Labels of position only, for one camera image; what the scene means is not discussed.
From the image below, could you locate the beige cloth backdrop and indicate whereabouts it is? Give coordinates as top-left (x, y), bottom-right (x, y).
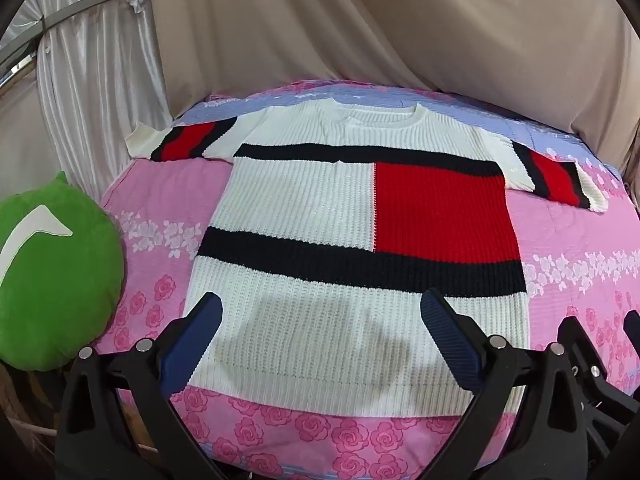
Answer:
top-left (149, 0), bottom-right (640, 181)

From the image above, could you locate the green plush cushion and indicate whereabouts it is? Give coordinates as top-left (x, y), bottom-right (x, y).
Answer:
top-left (0, 171), bottom-right (126, 372)

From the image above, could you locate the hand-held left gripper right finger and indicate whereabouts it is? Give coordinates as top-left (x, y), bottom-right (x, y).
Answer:
top-left (421, 289), bottom-right (592, 480)

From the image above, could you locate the white satin curtain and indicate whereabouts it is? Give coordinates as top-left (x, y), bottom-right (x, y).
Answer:
top-left (10, 0), bottom-right (173, 201)

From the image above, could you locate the white red navy knit sweater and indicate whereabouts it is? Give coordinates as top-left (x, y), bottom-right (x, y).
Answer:
top-left (124, 99), bottom-right (610, 418)

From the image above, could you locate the pink floral bed sheet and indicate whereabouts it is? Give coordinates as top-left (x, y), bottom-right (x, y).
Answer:
top-left (95, 77), bottom-right (640, 480)

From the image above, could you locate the grey metal rail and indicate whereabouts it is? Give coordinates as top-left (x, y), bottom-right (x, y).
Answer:
top-left (0, 0), bottom-right (151, 73)

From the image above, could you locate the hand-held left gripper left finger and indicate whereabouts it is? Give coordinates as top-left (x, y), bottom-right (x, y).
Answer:
top-left (55, 291), bottom-right (226, 480)

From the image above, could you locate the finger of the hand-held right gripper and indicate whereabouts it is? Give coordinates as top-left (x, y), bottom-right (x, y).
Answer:
top-left (557, 315), bottom-right (640, 441)
top-left (623, 309), bottom-right (640, 347)

